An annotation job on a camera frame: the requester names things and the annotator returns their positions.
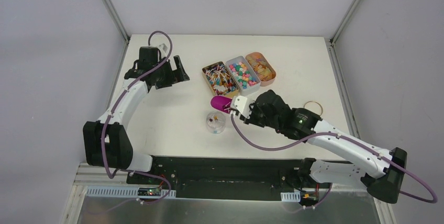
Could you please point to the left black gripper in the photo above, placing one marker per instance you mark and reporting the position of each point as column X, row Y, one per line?
column 169, row 75

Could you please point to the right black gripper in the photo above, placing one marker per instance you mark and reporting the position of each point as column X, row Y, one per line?
column 253, row 107

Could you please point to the magenta plastic scoop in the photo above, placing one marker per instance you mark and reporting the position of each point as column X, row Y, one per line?
column 221, row 103

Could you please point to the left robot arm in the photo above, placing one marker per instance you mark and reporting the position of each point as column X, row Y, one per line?
column 106, row 141

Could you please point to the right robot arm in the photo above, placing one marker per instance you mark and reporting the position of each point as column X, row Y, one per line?
column 380, row 171

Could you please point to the white tin of candies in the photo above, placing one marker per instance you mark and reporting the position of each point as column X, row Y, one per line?
column 244, row 76

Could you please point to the pink tin of gummies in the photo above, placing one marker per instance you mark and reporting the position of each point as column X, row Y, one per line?
column 261, row 67

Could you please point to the clear plastic cup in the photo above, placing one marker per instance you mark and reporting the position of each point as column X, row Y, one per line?
column 215, row 122

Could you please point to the gold tin of lollipops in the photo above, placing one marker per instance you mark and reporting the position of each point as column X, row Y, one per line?
column 219, row 80

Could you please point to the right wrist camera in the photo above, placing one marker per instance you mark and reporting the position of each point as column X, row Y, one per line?
column 242, row 105

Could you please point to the gold ring lid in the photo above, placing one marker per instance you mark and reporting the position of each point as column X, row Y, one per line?
column 314, row 106

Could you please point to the right white cable duct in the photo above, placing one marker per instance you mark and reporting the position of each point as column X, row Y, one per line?
column 294, row 196

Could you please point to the white cable duct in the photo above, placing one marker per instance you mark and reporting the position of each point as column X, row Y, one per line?
column 294, row 196
column 129, row 192

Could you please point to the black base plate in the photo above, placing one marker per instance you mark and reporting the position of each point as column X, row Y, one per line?
column 233, row 179

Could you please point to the left white cable duct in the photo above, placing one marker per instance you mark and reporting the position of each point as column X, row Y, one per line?
column 129, row 192

